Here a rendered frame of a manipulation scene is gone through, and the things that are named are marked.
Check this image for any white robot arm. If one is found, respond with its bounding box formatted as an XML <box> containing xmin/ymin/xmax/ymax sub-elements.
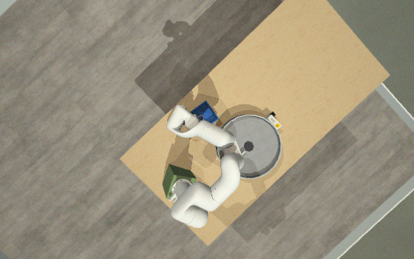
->
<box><xmin>166</xmin><ymin>104</ymin><xmax>244</xmax><ymax>228</ymax></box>

